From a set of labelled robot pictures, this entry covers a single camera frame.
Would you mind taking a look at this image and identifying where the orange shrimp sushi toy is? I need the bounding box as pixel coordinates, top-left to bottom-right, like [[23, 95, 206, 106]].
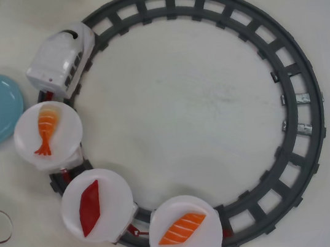
[[27, 103, 69, 159]]

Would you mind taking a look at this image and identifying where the white toy Shinkansen locomotive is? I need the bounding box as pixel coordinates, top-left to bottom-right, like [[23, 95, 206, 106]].
[[19, 18, 104, 106]]

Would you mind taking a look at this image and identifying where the white train car under tuna plate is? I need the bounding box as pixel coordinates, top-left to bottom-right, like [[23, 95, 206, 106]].
[[108, 202, 144, 246]]

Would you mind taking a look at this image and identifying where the red tuna sushi toy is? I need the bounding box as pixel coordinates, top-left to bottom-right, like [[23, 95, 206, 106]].
[[74, 179, 107, 238]]

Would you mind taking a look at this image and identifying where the white round plate under shrimp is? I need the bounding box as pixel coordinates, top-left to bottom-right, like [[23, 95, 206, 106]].
[[9, 96, 89, 174]]

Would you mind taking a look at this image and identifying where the white round plate under tuna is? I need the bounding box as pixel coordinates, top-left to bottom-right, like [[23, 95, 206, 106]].
[[55, 163, 139, 247]]

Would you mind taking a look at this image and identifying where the red train coupler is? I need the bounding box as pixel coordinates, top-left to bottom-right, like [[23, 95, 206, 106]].
[[39, 88, 57, 103], [127, 221, 150, 239], [59, 166, 70, 182], [220, 227, 234, 240]]

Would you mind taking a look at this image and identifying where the white round plate under salmon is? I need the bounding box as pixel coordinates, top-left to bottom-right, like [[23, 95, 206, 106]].
[[143, 189, 225, 247]]

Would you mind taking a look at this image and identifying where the orange salmon sushi toy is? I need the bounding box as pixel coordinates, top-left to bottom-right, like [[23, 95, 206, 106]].
[[154, 211, 211, 247]]

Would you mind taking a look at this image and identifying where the white train car under shrimp plate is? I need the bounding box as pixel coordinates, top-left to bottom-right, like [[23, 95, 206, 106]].
[[33, 141, 87, 175]]

